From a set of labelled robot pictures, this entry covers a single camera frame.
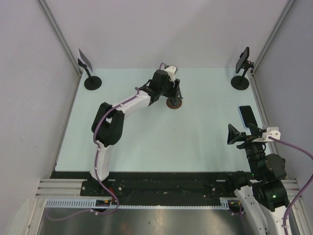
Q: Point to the blue-cased smartphone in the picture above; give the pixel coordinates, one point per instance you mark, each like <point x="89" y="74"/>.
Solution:
<point x="247" y="116"/>

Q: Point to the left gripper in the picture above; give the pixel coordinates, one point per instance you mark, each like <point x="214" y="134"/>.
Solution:
<point x="174" y="92"/>

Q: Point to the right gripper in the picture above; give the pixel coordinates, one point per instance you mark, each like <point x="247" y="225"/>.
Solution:
<point x="234" y="135"/>

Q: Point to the black phone stand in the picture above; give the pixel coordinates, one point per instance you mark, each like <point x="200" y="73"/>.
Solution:
<point x="240" y="82"/>
<point x="92" y="82"/>

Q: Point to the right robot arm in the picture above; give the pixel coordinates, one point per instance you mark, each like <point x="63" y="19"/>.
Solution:
<point x="266" y="200"/>

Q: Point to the black smartphone on right stand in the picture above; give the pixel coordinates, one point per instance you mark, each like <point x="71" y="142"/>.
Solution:
<point x="243" y="60"/>

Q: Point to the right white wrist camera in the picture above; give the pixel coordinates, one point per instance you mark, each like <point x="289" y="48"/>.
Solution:
<point x="270" y="134"/>

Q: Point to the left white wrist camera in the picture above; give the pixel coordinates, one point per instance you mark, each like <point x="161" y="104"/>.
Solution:
<point x="171" y="70"/>

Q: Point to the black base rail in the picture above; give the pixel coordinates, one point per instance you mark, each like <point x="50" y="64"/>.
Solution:
<point x="169" y="188"/>

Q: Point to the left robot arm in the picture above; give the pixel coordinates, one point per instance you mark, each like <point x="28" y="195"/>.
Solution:
<point x="108" y="124"/>

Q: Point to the rusty round phone stand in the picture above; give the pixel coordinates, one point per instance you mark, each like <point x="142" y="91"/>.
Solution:
<point x="174" y="103"/>

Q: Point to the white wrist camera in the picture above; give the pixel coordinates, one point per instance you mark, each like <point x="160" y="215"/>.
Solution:
<point x="171" y="70"/>
<point x="270" y="134"/>

